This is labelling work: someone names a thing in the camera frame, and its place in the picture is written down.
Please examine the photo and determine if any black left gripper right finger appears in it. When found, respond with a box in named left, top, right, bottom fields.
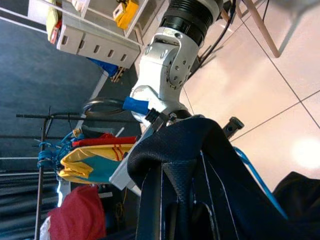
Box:
left=163, top=152, right=240, bottom=240

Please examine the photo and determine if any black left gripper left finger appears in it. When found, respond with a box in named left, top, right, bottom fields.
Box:
left=136, top=164, right=163, bottom=240

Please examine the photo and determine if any blue plastic hanger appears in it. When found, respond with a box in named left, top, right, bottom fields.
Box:
left=233, top=146, right=288, bottom=221
left=37, top=139, right=76, bottom=171

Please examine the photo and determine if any dark navy printed t-shirt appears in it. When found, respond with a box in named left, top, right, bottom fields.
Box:
left=126, top=117, right=320, bottom=240

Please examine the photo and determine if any yellow and teal garment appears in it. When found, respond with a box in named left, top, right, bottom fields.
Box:
left=57, top=143, right=137, bottom=186

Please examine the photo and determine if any red cloth cover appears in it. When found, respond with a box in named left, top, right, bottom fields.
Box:
left=47, top=184, right=107, bottom=240

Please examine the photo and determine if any red hung garment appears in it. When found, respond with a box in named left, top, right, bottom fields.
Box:
left=72, top=133, right=138, bottom=148

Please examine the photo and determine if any white plastic chair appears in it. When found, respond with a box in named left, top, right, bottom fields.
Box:
left=219, top=0, right=320, bottom=59

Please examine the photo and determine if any blue fabric bag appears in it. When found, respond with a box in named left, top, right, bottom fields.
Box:
left=87, top=57, right=118, bottom=77

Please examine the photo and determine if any black metal clothes rack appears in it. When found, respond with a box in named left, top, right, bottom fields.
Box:
left=0, top=106, right=137, bottom=240

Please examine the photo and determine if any yellow black tool case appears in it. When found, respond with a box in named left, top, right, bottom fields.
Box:
left=112, top=0, right=140, bottom=30

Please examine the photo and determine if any white shelf unit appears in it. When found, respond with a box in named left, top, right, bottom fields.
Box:
left=27, top=0, right=151, bottom=70

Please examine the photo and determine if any yellow green bag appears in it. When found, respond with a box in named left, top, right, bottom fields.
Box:
left=46, top=0, right=63, bottom=45

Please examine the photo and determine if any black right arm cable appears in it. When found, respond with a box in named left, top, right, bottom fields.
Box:
left=83, top=96, right=151, bottom=118

